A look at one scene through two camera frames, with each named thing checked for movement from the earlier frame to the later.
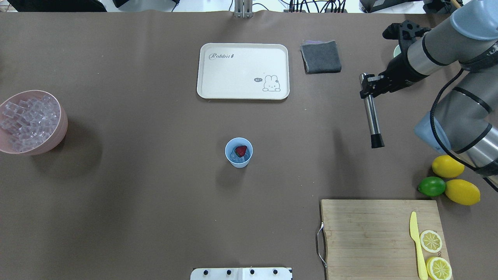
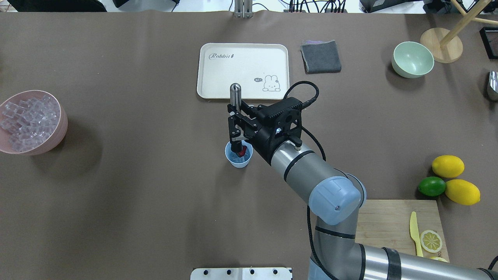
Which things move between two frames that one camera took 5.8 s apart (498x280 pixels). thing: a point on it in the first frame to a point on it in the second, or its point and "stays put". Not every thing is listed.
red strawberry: (240, 151) stays put
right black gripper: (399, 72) to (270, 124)
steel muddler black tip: (377, 141) to (235, 103)
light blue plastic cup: (239, 151) stays put
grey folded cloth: (320, 56) stays put
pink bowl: (32, 123) stays put
